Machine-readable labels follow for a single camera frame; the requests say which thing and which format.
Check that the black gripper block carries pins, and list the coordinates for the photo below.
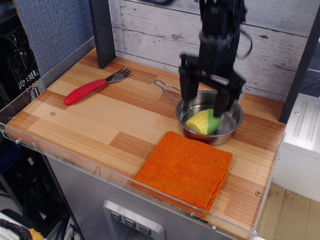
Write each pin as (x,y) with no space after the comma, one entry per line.
(215,58)

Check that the yellow green toy corn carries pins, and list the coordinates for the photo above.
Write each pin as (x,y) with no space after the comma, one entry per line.
(204,122)

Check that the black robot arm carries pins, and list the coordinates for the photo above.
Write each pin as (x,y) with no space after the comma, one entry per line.
(221,19)

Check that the stainless steel pot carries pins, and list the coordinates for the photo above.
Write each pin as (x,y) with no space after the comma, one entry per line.
(205,99)

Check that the orange knitted cloth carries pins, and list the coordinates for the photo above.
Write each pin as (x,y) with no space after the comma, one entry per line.
(186,169)

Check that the white metal side unit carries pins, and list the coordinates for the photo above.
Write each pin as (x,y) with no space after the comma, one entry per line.
(297,167)

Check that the silver dispenser button panel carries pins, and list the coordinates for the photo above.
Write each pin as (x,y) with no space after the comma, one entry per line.
(125,224)

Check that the stainless steel cabinet front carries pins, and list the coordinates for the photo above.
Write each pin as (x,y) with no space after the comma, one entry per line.
(85,195)

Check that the black equipment rack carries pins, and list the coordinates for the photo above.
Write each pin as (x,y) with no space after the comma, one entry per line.
(18,67)

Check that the red handled fork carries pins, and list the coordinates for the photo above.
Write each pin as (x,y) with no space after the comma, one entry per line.
(84,90)

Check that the dark grey right post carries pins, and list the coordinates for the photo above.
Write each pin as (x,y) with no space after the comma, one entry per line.
(305,60)

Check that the dark grey post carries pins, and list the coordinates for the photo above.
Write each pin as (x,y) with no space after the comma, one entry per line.
(103,31)
(305,60)

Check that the dark grey left post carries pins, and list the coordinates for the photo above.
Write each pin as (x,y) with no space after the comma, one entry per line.
(103,31)

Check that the clear acrylic guard rail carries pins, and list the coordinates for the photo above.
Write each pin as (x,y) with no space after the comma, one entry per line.
(113,130)

